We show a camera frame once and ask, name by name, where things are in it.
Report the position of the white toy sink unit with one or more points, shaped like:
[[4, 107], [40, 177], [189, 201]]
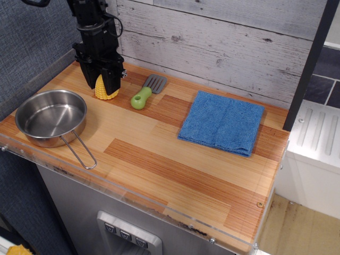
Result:
[[309, 173]]

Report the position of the blue folded cloth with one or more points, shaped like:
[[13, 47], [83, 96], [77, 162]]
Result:
[[222, 123]]

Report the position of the silver dispenser button panel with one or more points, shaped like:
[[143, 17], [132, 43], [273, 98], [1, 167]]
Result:
[[121, 237]]

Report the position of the yellow toy on floor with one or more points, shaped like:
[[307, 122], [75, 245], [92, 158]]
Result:
[[18, 250]]

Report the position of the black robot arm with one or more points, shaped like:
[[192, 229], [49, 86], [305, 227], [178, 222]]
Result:
[[93, 12]]

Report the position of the green handled grey toy spatula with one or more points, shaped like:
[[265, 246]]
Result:
[[154, 84]]

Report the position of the dark right frame post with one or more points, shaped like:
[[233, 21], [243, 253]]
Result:
[[316, 48]]

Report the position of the yellow toy corn cob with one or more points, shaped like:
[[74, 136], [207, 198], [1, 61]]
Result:
[[100, 91]]

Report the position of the steel pan with wire handle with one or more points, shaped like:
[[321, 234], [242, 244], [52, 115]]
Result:
[[54, 118]]

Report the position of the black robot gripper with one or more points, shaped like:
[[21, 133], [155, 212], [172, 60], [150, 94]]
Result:
[[99, 49]]

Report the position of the clear acrylic table edge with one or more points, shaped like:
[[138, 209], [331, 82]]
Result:
[[210, 193]]

